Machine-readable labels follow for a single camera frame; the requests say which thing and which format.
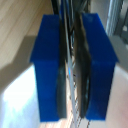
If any metal wire oven tray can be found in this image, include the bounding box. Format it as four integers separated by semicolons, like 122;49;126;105
59;0;84;128

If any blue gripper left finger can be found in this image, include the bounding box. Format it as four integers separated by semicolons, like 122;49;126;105
29;13;69;122

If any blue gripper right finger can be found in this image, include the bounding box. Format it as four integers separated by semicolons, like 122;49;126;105
73;12;120;122

